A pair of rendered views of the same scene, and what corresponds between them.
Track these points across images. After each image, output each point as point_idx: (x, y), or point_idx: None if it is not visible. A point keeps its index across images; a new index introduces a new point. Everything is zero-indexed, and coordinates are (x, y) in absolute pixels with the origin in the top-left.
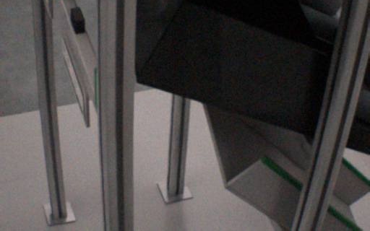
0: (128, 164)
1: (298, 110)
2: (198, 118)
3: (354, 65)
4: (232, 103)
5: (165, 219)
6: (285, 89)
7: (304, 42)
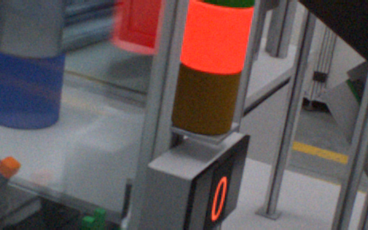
0: (255, 9)
1: None
2: None
3: None
4: (333, 24)
5: None
6: (363, 24)
7: None
